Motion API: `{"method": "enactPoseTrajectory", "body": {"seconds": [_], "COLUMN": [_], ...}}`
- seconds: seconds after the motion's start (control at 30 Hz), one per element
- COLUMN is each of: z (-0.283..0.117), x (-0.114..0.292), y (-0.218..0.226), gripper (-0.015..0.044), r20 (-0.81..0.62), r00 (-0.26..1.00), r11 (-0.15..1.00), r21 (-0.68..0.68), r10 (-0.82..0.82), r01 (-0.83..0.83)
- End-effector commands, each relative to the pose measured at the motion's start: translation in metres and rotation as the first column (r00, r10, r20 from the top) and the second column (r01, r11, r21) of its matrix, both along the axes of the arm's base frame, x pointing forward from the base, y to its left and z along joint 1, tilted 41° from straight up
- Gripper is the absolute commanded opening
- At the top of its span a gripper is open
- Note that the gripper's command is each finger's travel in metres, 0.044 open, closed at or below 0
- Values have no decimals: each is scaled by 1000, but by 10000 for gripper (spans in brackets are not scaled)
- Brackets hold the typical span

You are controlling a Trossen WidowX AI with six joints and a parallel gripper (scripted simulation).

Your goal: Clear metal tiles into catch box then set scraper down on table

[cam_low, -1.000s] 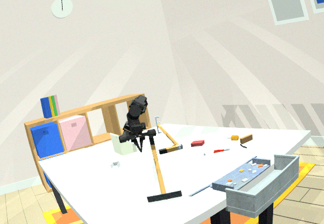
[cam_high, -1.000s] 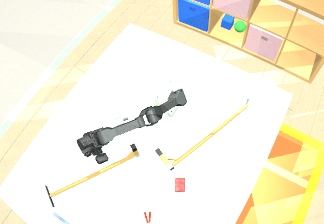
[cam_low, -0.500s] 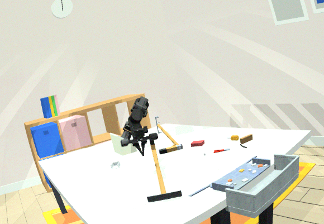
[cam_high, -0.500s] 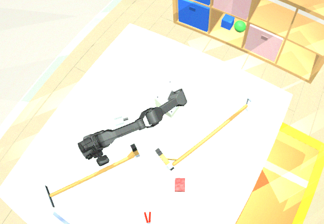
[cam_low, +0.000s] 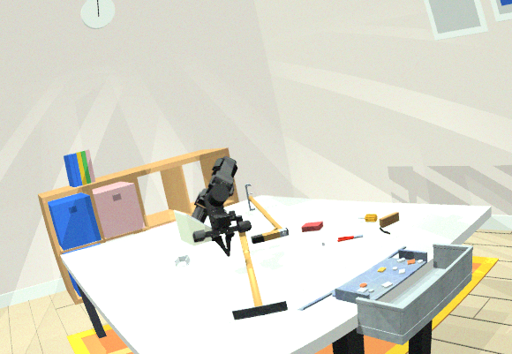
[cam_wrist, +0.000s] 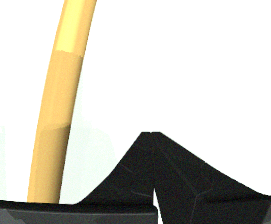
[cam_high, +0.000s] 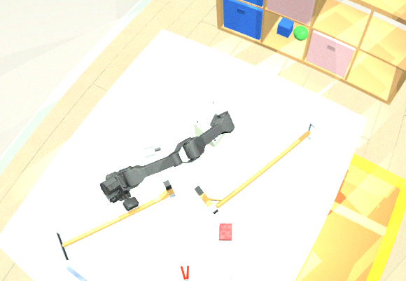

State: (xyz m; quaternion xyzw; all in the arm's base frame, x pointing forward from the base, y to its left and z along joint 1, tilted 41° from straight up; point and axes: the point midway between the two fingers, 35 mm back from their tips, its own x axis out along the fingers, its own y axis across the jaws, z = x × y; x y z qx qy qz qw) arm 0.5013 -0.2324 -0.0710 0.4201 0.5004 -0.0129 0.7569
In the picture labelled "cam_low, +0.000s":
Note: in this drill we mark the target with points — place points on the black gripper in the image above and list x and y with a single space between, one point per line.
215 233

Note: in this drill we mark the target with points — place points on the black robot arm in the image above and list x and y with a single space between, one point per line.
219 189

